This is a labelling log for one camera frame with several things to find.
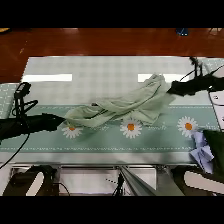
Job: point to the dark green garment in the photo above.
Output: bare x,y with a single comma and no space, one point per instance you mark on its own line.
216,146

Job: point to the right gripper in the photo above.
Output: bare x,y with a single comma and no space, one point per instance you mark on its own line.
185,88

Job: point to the silver frame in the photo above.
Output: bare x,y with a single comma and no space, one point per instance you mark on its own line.
140,186

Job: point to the lilac garment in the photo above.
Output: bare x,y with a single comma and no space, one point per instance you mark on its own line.
202,151

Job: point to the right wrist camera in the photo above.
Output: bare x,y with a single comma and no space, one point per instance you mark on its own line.
196,64

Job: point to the pale green T-shirt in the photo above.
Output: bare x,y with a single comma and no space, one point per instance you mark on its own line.
133,105

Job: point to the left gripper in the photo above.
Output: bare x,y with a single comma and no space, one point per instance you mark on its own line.
48,122

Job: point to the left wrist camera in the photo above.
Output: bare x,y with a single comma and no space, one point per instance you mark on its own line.
22,89

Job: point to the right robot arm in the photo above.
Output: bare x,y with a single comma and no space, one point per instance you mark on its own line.
216,83

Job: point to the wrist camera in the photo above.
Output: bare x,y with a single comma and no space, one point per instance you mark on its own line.
22,89
196,64

